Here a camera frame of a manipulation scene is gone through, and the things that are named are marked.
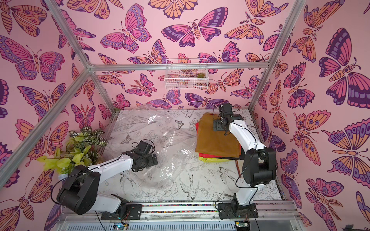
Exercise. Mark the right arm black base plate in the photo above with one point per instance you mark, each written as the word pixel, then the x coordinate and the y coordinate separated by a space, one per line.
pixel 232 210

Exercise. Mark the red garment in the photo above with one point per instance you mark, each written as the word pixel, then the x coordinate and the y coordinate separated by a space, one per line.
pixel 198 146

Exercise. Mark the clear plastic vacuum bag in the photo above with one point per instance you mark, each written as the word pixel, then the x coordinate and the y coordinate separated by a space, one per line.
pixel 173 135

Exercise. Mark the yellow garment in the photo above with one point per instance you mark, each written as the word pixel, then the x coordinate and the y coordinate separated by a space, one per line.
pixel 213 160

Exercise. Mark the aluminium frame bars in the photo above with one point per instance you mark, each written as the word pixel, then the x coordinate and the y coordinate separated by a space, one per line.
pixel 21 152

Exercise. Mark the brown garment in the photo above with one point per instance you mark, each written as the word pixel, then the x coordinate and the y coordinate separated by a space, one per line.
pixel 216 142

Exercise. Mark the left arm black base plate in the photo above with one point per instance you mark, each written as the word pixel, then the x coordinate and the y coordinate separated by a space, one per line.
pixel 131 212

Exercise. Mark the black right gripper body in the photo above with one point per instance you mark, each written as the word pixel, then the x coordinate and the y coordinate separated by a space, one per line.
pixel 219 125

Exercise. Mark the white wire wall basket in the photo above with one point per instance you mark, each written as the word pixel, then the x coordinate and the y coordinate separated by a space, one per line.
pixel 181 73

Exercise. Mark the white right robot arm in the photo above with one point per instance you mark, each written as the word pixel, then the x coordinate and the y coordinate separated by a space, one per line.
pixel 259 167

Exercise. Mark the aluminium mounting rail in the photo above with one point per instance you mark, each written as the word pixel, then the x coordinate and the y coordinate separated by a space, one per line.
pixel 192 216

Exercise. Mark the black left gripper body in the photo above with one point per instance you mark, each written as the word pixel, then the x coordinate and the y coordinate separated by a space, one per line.
pixel 149 161

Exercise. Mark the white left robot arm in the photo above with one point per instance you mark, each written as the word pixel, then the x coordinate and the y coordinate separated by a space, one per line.
pixel 80 190

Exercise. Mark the small green succulent plant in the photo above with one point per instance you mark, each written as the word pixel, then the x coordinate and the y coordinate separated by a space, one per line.
pixel 201 75

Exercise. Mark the green leafy potted plant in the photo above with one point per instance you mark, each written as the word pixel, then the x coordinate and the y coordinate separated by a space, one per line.
pixel 81 149

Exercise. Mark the beige work glove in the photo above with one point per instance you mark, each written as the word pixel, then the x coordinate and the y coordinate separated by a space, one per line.
pixel 239 165

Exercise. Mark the dark grey garment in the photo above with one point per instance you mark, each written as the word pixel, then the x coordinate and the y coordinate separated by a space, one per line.
pixel 241 156

